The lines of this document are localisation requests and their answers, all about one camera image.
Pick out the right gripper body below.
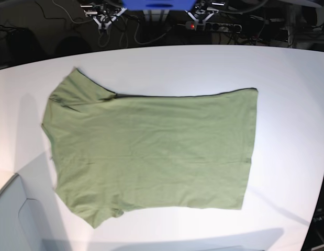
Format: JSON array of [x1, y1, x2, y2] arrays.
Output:
[[84, 7, 127, 31]]

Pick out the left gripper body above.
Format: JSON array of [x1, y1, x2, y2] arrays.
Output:
[[185, 2, 226, 24]]

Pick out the green T-shirt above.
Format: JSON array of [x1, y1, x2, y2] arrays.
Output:
[[42, 70, 259, 228]]

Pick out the white power strip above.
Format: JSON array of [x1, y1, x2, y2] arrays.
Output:
[[185, 21, 242, 33]]

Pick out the blue plastic box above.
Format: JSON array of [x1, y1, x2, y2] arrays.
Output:
[[122, 0, 196, 10]]

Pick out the grey cable on floor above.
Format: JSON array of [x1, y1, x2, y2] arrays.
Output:
[[51, 0, 175, 48]]

